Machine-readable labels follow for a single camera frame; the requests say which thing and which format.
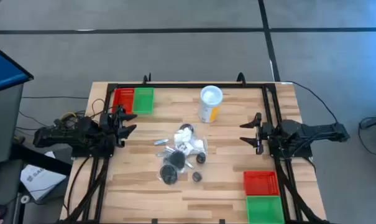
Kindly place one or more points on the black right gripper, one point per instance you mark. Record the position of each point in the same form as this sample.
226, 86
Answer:
265, 132

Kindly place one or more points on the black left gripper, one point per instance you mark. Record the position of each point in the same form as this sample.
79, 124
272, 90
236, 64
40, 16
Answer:
113, 127

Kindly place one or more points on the small silver sachet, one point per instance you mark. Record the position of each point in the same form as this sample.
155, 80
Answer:
164, 154
161, 142
189, 165

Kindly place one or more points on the plain white pad packet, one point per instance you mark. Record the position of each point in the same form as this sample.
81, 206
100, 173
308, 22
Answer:
198, 144

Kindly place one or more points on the white cotton balls bag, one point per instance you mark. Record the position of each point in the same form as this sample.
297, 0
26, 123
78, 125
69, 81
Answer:
183, 136

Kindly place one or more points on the small grey travel bottle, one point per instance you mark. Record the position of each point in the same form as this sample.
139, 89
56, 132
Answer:
201, 157

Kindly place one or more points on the small dark travel bottle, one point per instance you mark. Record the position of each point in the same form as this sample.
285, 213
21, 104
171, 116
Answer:
197, 176

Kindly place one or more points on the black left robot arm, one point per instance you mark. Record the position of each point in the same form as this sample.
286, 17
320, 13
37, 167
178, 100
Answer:
66, 135

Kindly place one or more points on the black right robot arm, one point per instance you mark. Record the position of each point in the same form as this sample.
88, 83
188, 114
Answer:
315, 132

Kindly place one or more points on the red plastic basket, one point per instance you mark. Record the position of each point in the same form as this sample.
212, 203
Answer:
260, 183
122, 99

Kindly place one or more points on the green plastic basket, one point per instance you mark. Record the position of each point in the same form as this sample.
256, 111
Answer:
143, 101
264, 210

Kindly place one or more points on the white canister with yellow label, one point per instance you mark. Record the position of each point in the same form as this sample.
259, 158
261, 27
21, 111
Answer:
210, 104

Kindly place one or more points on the black desk beam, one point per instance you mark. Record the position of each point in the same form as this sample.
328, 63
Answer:
41, 157

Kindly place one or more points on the white printed booklet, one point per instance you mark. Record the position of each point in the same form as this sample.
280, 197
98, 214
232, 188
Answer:
40, 180

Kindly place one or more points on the grey cabinet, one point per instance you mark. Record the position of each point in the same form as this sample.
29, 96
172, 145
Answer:
2, 124

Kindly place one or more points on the white tape roll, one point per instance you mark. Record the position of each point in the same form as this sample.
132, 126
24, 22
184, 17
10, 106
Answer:
25, 199

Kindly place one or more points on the blue-screen monitor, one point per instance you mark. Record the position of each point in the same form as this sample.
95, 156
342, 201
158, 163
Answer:
4, 70

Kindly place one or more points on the black computer mouse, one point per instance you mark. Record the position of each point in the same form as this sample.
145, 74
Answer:
2, 210

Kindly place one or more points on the black aluminium rig frame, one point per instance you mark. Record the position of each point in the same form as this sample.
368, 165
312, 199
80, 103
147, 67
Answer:
190, 85

